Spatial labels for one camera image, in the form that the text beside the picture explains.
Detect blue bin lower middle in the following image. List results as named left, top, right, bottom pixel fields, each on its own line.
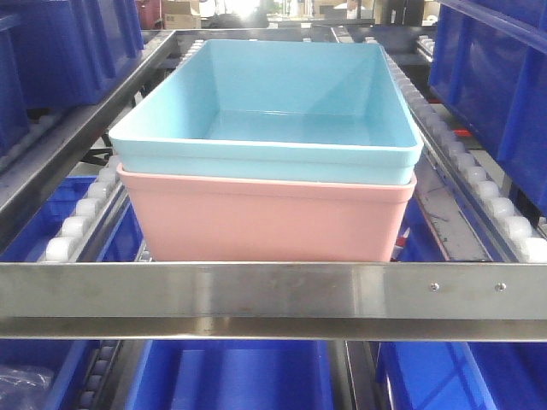
left=122, top=340, right=334, bottom=409

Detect cardboard boxes in background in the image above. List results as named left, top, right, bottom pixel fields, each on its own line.
left=162, top=1, right=201, bottom=30

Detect blue storage bin right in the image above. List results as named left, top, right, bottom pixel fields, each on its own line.
left=429, top=1, right=546, bottom=211

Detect light blue plastic box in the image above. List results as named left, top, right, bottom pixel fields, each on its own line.
left=109, top=39, right=423, bottom=185

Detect blue storage bin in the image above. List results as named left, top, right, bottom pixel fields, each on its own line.
left=1, top=1, right=144, bottom=155
left=429, top=1, right=546, bottom=211

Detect pink plastic box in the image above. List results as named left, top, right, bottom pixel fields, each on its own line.
left=117, top=167, right=416, bottom=262

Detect blue bin lower left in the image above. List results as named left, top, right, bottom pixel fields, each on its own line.
left=0, top=175, right=144, bottom=410

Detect blue storage bin left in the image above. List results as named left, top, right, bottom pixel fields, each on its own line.
left=1, top=1, right=144, bottom=155

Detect blue bin lower right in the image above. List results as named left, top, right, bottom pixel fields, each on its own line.
left=377, top=342, right=546, bottom=409

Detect stainless steel shelf rack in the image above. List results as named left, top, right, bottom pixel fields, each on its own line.
left=0, top=24, right=547, bottom=410

